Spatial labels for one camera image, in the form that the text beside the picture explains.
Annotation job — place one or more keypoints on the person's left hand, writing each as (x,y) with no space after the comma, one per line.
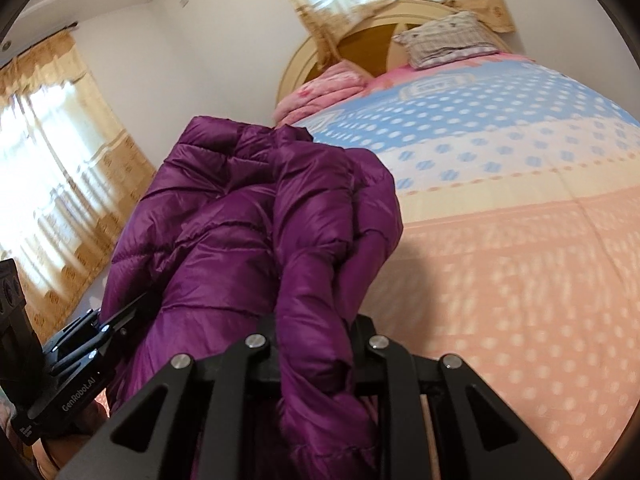
(75,427)

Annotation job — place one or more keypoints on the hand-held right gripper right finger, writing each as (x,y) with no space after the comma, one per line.
(370,360)

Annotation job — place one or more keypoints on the purple puffer jacket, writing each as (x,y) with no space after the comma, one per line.
(225,210)

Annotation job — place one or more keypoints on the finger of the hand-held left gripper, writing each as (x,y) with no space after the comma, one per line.
(127,315)

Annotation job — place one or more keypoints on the folded pink blanket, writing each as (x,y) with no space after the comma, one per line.
(320,92)

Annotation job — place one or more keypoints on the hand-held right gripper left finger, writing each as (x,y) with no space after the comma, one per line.
(262,355)

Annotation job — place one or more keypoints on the checked grey pillow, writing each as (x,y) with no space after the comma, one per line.
(447,40)

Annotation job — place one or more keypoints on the cream wooden headboard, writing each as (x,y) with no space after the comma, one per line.
(370,40)

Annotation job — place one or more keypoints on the dotted pastel bedspread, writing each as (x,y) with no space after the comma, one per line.
(500,260)

